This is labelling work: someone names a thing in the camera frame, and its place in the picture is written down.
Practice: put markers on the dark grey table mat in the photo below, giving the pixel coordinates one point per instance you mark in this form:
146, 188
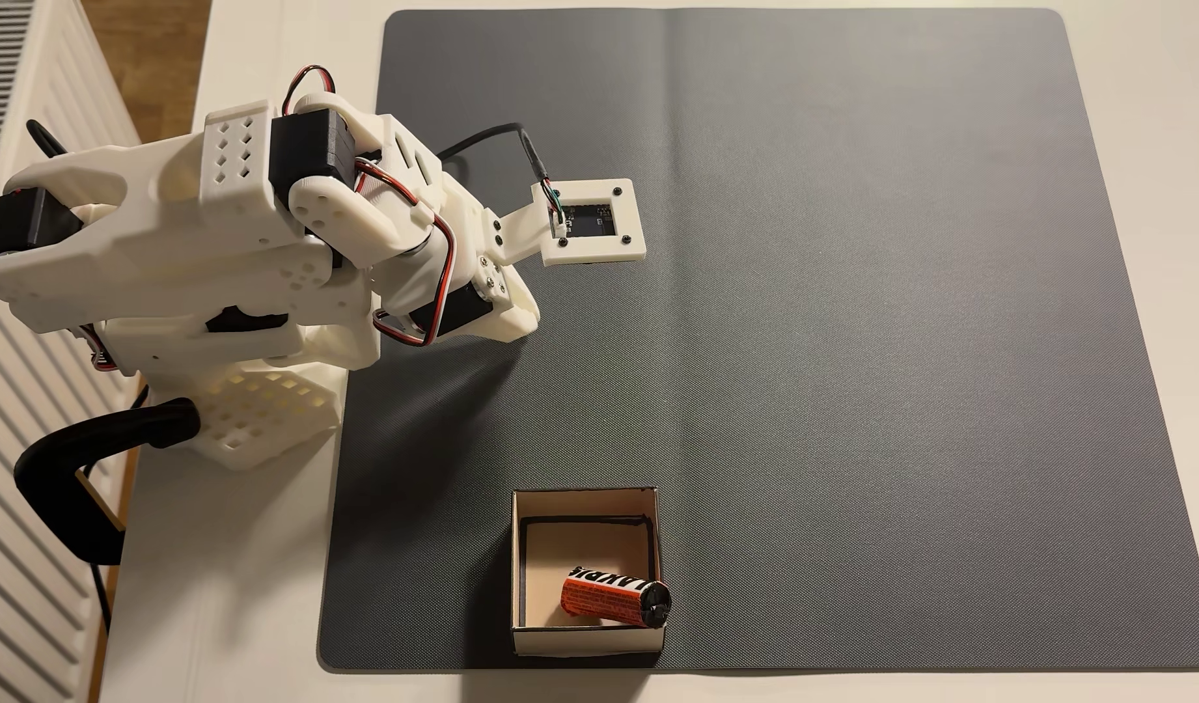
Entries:
853, 391

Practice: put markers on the red cylindrical battery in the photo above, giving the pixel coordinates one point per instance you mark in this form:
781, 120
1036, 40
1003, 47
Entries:
609, 598

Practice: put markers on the black table clamp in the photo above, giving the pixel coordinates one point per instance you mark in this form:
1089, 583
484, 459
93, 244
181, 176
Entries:
62, 469

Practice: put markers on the small open cardboard box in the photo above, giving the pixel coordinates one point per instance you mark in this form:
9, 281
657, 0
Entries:
551, 547

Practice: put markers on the white radiator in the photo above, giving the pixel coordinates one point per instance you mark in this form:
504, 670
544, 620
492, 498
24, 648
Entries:
23, 547

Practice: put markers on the white square camera mount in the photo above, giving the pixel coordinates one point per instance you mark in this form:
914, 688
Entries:
599, 223

